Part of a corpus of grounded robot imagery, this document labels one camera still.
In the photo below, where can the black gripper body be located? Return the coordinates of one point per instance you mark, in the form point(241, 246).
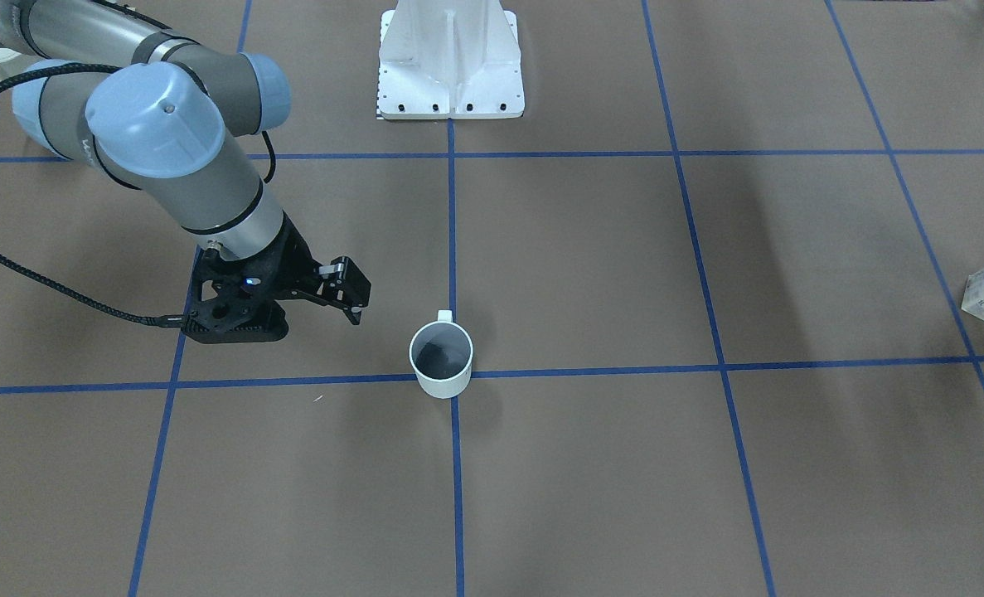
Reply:
point(291, 264)

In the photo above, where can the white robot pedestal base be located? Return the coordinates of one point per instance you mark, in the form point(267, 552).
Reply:
point(443, 60)

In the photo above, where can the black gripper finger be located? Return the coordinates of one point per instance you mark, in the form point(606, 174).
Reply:
point(342, 285)

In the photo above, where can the white mug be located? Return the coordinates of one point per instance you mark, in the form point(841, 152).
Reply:
point(441, 355)

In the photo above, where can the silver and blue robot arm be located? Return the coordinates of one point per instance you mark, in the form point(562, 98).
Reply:
point(156, 111)

